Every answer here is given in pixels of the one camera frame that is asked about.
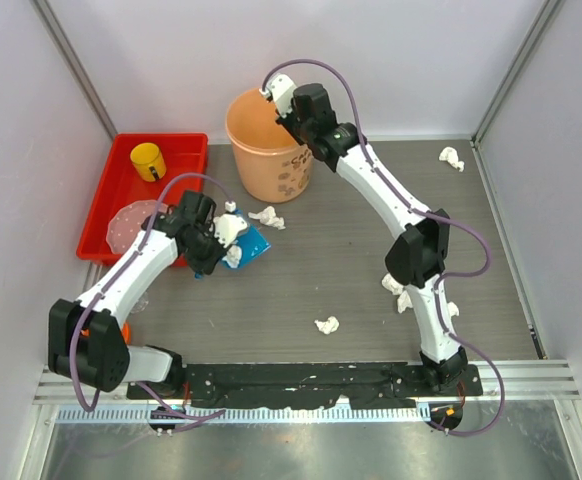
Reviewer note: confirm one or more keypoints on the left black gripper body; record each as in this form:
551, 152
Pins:
207, 249

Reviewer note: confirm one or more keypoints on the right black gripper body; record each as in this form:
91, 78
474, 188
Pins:
299, 129

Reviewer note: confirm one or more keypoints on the blue plastic dustpan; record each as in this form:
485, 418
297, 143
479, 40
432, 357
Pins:
252, 242

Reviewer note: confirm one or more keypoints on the orange plastic waste bin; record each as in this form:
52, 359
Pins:
272, 167

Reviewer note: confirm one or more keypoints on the paper scrap under right arm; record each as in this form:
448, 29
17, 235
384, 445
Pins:
453, 309

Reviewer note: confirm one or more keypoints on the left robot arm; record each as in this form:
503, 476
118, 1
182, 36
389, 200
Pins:
85, 341

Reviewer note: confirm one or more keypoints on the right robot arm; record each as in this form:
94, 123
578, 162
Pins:
416, 260

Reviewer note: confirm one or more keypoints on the pink dotted plate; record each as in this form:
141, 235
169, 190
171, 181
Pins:
125, 225

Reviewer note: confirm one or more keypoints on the clear plastic cup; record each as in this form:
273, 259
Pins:
141, 304

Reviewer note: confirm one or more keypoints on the red plastic tray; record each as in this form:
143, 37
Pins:
120, 185

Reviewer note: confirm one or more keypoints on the yellow mug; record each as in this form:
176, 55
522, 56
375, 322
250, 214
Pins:
148, 161

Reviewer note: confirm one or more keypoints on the orange plastic bowl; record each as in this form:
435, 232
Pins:
126, 333

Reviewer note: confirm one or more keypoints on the paper scrap far right corner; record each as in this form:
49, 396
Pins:
450, 156

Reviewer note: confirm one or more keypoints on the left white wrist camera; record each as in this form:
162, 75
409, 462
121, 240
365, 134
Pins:
229, 229

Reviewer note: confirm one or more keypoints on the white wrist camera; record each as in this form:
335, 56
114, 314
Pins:
279, 90
229, 229

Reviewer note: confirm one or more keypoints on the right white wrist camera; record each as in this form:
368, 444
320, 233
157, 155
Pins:
279, 90

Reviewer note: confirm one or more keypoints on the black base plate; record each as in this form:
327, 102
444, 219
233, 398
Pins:
309, 386

